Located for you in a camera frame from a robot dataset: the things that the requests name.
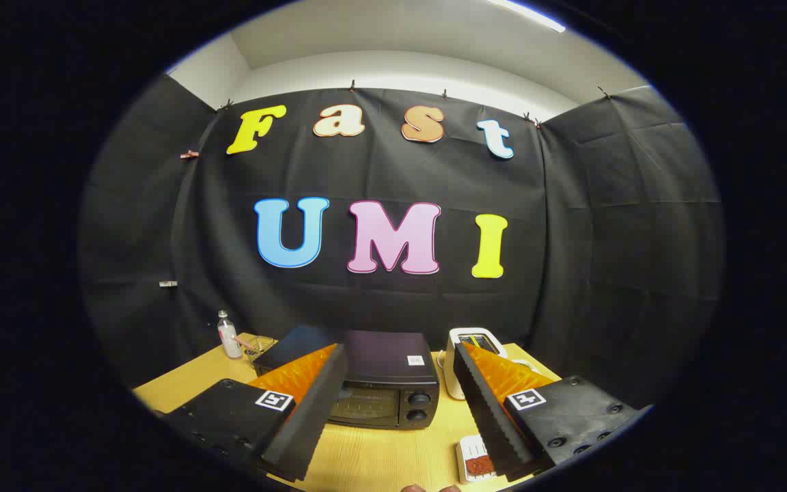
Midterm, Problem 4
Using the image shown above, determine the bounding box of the white ribbed tray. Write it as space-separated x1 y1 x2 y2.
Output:
456 435 497 484

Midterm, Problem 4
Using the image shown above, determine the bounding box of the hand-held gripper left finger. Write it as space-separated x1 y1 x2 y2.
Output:
161 344 348 482

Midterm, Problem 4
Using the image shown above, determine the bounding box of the small wire basket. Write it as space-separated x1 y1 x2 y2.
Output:
240 335 278 368

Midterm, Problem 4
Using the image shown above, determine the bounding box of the white slot toaster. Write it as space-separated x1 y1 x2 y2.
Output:
443 327 508 400

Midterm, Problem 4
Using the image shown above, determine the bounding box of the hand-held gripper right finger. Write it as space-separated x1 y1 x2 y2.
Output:
453 342 644 482

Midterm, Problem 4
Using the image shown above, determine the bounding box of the black toaster oven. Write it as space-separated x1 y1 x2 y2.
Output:
253 326 441 430

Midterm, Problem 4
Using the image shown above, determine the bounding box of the clear plastic bottle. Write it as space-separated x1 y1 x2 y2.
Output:
217 310 243 359

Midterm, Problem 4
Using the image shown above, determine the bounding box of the black backdrop cloth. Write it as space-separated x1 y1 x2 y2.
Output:
79 72 726 411

